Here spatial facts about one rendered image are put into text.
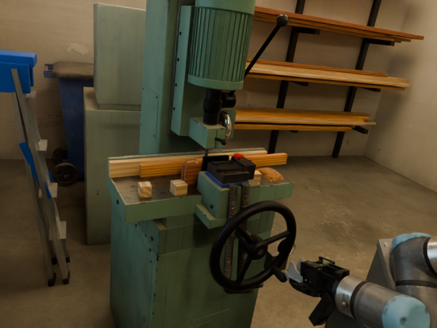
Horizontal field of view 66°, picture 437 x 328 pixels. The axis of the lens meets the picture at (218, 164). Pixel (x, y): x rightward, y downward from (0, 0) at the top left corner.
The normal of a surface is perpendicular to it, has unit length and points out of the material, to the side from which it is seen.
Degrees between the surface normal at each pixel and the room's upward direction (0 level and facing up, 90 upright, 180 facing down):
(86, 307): 0
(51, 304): 0
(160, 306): 90
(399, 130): 90
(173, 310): 90
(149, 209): 90
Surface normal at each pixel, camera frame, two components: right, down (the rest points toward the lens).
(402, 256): -0.86, -0.32
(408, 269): -0.67, -0.39
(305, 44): 0.36, 0.39
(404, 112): -0.92, 0.02
